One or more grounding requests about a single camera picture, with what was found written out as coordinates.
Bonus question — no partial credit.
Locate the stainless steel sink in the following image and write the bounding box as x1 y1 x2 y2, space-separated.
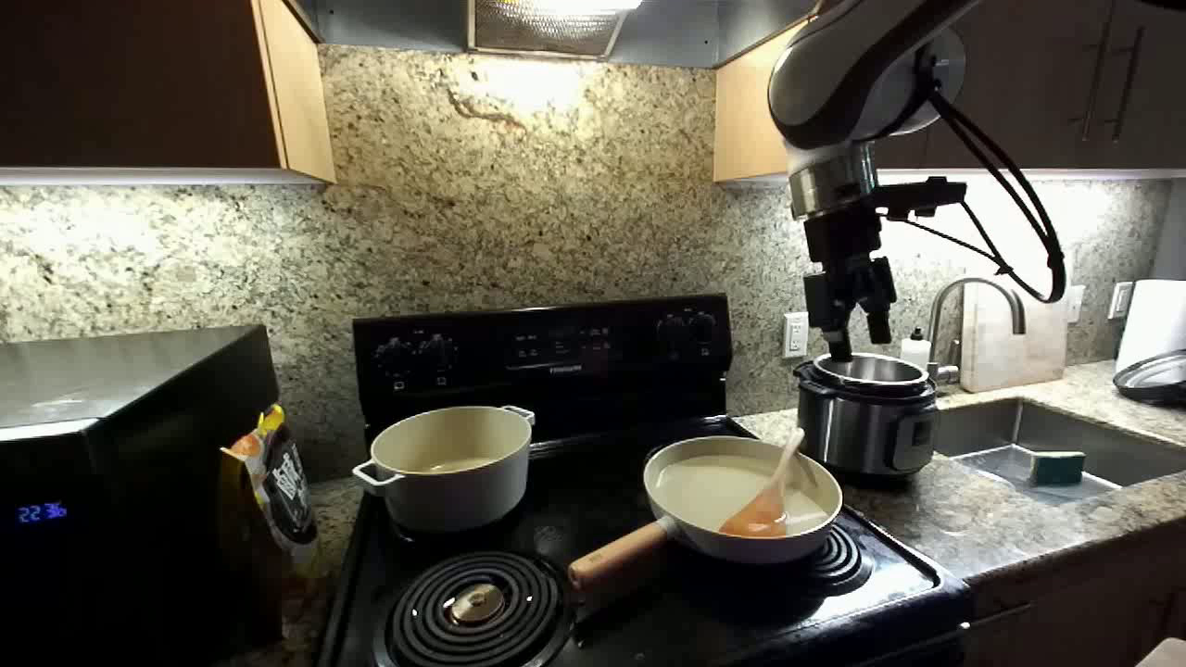
935 398 1186 500

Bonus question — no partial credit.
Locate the dark cabinet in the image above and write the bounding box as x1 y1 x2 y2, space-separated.
710 0 1186 186
0 0 335 186

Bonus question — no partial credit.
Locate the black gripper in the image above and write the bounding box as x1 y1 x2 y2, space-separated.
804 177 966 364

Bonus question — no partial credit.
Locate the green sponge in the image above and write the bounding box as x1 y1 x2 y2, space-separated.
1029 450 1086 484

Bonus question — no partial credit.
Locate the dark right upper cabinet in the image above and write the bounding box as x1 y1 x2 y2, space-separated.
710 0 1186 186

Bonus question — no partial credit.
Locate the stainless steel pressure cooker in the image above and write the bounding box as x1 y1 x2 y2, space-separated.
798 350 938 479

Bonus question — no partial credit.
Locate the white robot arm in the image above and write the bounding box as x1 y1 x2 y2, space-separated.
768 0 977 360

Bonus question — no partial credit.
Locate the white pot with handles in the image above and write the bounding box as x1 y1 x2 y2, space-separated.
352 405 535 532

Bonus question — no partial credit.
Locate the black electric stove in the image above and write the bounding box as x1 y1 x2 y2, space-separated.
318 295 971 667

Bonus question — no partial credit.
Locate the chrome kitchen faucet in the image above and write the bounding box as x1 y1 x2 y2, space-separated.
925 279 1027 393

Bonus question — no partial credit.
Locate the black microwave oven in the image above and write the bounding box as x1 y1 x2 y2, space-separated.
0 324 282 667

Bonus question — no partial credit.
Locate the black object by sink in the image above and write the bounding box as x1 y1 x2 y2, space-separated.
1112 346 1186 406

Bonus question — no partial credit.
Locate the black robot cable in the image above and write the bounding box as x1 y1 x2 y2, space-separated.
882 85 1071 308

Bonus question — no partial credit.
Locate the range hood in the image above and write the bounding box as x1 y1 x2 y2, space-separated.
290 0 817 69

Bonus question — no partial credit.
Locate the soap dispenser bottle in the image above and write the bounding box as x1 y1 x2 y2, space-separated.
898 324 932 371

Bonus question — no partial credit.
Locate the white wall outlet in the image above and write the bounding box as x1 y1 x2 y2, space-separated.
782 309 807 360

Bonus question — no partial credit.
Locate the wooden spoon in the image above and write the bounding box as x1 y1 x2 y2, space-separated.
721 437 804 537

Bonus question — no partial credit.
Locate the snack bag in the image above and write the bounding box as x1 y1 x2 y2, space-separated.
220 405 318 582

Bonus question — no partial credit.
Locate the stone cutting board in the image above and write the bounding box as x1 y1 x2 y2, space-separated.
960 286 1069 393

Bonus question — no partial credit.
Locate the dark left upper cabinet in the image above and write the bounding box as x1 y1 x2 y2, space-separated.
0 0 335 186

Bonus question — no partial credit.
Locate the white frying pan wooden handle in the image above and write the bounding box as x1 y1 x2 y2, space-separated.
568 437 845 587

